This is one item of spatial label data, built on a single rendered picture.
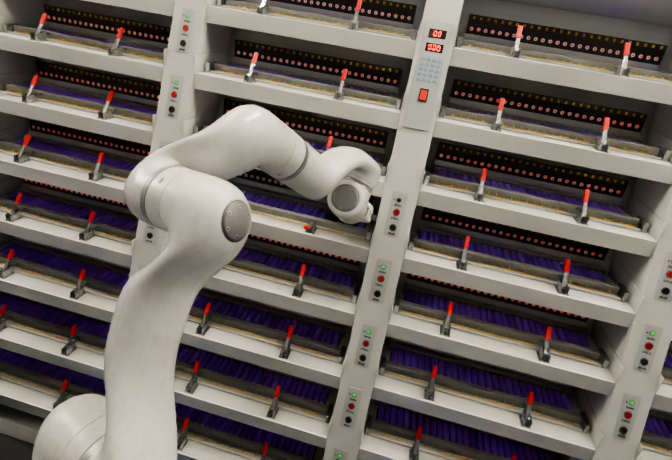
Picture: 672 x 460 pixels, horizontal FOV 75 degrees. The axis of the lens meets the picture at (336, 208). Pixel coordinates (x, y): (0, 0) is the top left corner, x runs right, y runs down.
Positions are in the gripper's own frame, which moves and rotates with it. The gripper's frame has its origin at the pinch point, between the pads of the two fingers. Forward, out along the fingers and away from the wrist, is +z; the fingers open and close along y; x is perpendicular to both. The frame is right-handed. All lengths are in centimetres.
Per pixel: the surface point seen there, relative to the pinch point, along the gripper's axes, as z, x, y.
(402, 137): -9.9, -22.4, -8.4
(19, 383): 17, 80, 99
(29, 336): 12, 63, 97
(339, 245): -2.7, 9.7, 2.1
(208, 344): 6, 48, 35
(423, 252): 0.9, 6.0, -21.3
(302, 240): -2.1, 10.8, 12.8
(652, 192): -1, -24, -77
